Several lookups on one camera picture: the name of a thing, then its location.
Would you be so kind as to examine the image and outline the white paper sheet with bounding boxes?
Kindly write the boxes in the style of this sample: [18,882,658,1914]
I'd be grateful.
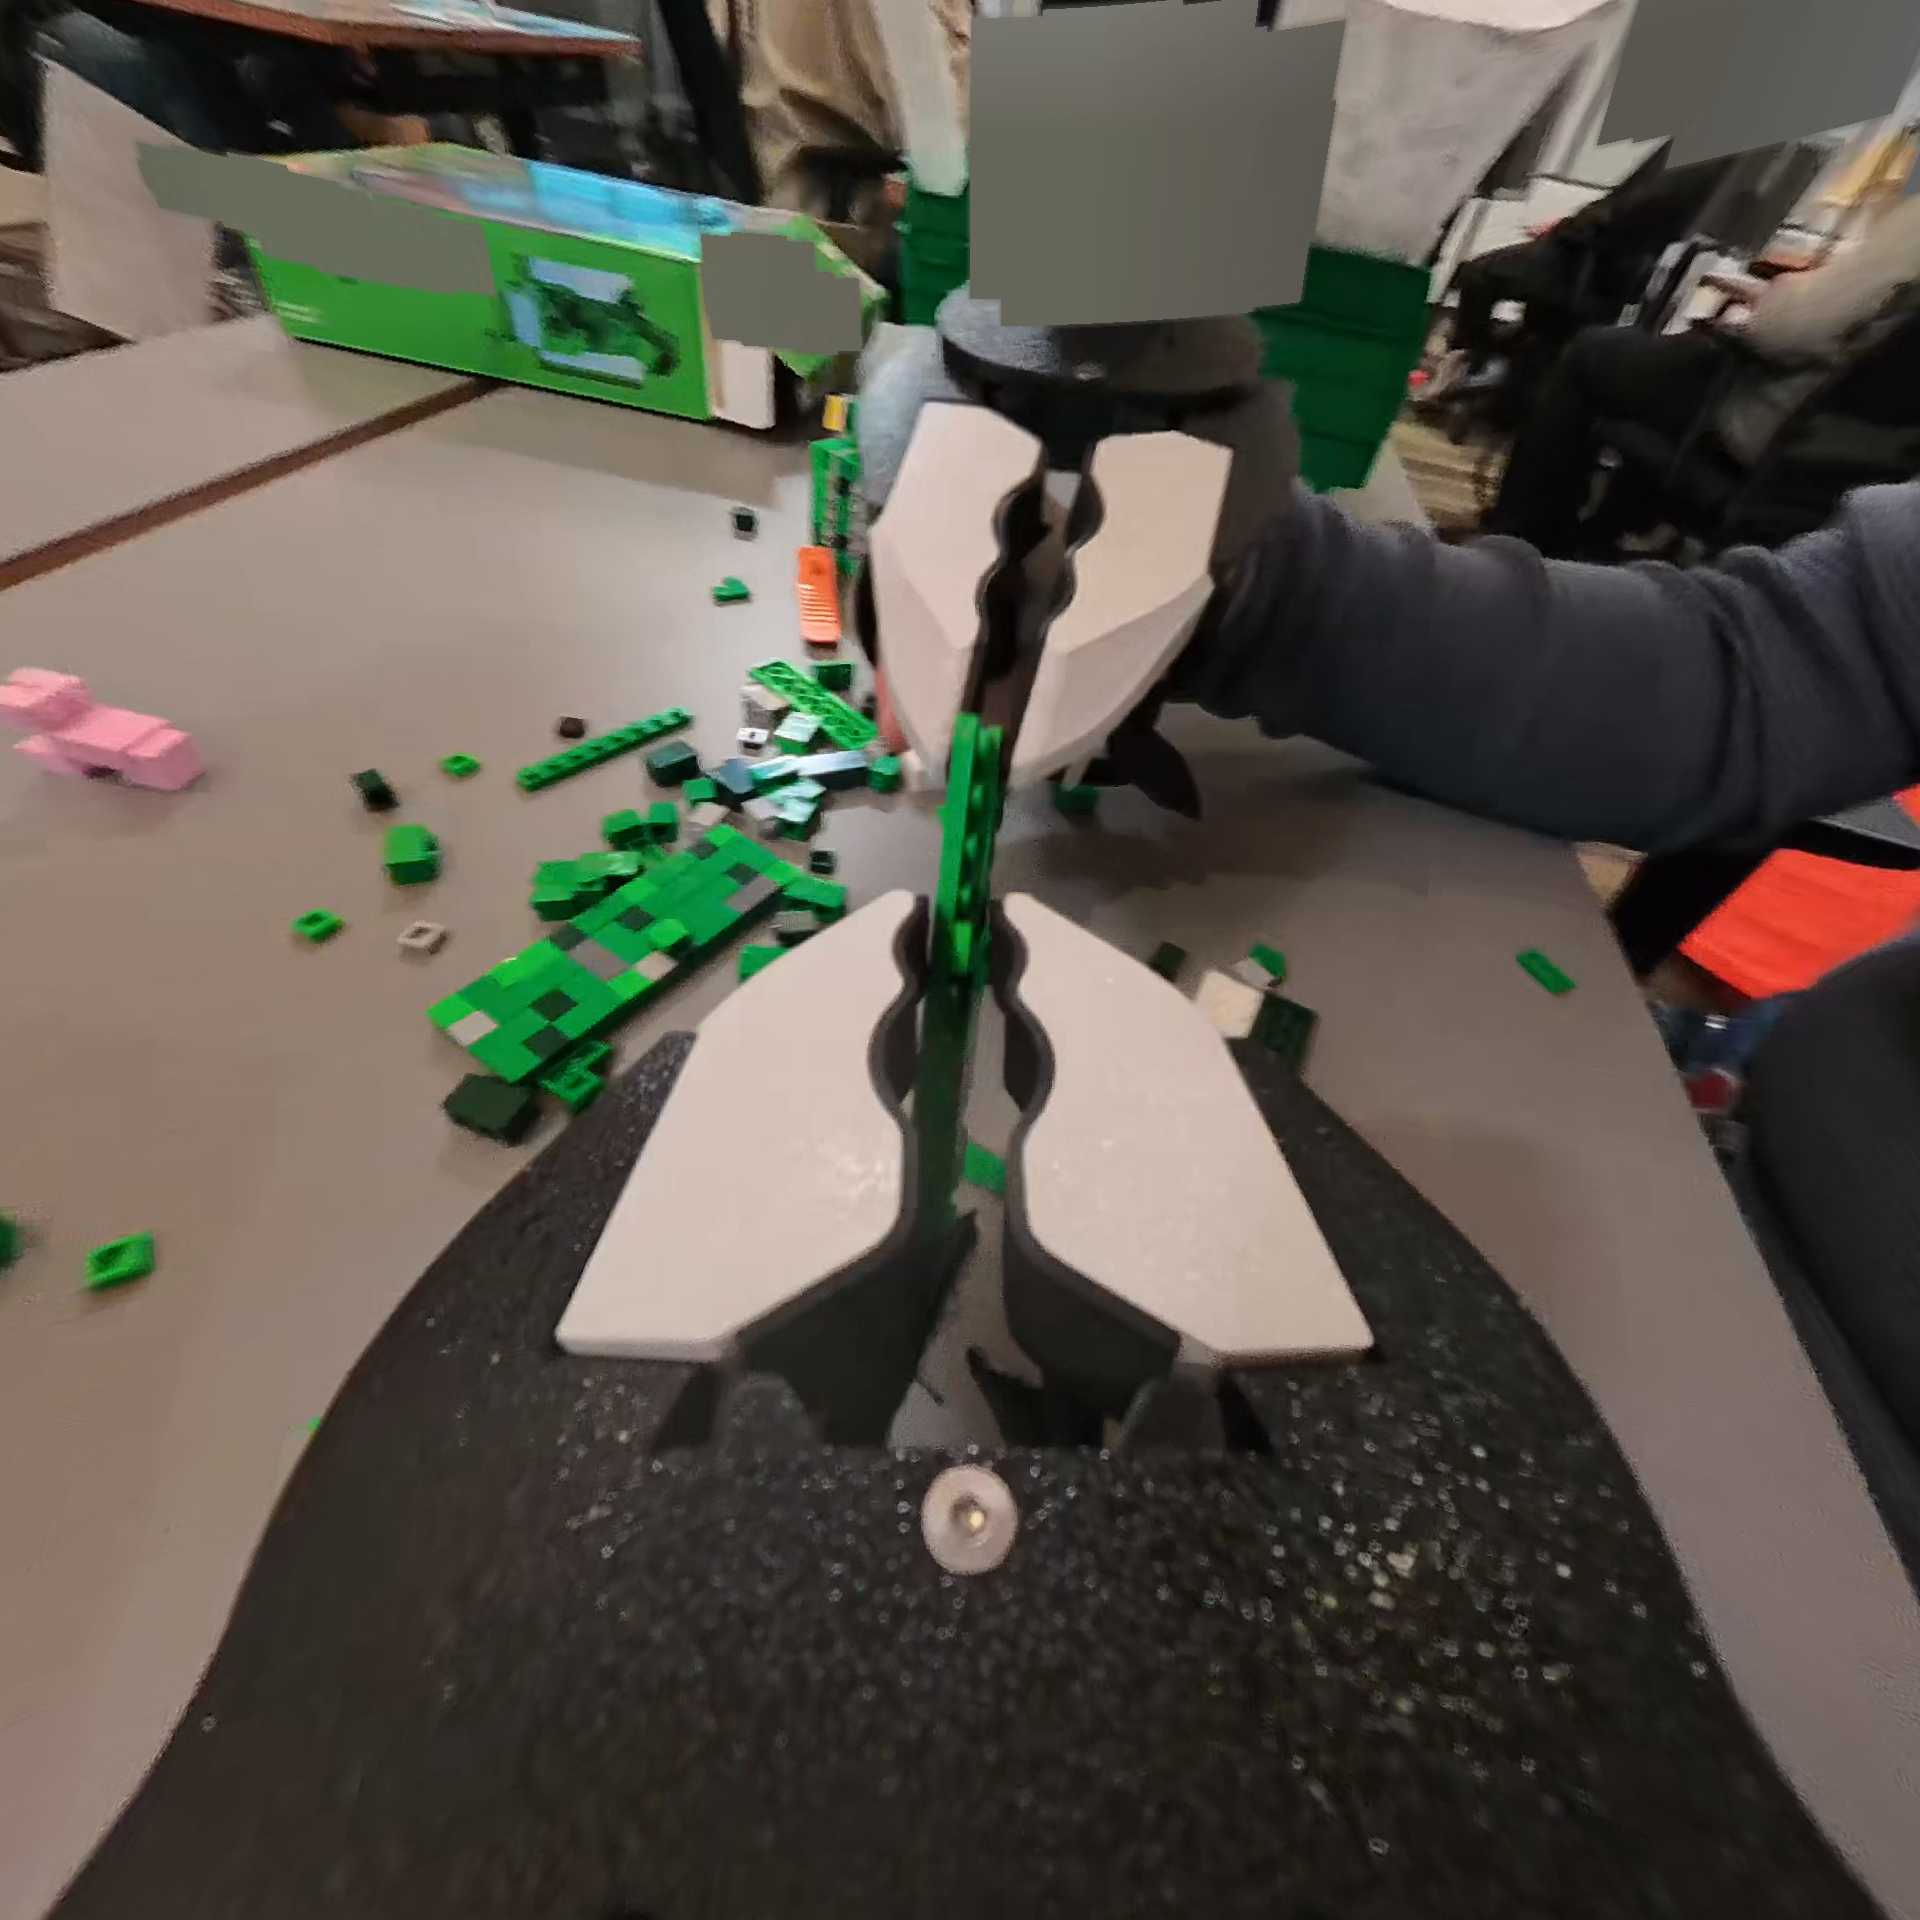
[38,59,216,343]

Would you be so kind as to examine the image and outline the person's right forearm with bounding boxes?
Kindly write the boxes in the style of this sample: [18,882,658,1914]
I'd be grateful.
[1184,481,1920,859]

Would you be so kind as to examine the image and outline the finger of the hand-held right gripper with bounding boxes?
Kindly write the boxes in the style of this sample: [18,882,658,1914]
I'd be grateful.
[997,430,1240,793]
[867,399,1053,759]

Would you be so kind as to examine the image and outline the orange red object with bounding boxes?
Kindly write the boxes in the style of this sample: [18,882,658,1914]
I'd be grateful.
[1678,791,1920,1001]

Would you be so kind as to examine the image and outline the built green brick structure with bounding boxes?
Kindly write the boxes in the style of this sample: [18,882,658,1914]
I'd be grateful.
[810,433,875,545]

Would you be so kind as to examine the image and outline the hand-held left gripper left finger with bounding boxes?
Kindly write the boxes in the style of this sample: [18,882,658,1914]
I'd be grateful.
[557,889,976,1450]

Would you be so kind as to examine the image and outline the green storage bin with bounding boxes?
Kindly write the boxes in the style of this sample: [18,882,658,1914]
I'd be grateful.
[902,180,1432,497]

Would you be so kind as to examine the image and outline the pink brick pig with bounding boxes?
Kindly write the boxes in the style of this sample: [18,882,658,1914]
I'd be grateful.
[0,668,208,793]

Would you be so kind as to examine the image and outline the printed white paper bag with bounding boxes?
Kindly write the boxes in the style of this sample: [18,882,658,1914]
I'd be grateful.
[1329,0,1625,260]

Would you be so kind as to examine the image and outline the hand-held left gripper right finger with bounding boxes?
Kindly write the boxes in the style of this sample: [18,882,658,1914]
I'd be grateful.
[997,895,1377,1450]

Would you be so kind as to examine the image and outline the green mosaic tile panel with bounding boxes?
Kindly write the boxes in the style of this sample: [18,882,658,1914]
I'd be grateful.
[429,823,848,1085]

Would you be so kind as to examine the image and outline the person's blue trousers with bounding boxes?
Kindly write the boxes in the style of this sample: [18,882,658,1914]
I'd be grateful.
[1739,930,1920,1596]

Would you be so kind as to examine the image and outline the scattered small green bricks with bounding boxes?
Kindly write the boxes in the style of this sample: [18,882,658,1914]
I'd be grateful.
[0,509,1581,1295]

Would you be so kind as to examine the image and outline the large green brick plate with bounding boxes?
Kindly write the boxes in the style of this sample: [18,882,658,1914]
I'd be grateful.
[907,710,1003,1249]

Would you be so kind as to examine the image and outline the green brick set box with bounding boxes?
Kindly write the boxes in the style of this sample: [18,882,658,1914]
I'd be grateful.
[247,142,887,433]

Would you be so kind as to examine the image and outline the grey desk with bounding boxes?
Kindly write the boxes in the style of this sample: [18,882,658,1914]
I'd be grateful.
[0,306,1920,1920]

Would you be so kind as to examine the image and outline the long green brick plate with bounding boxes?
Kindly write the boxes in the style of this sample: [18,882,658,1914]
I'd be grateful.
[517,708,698,793]

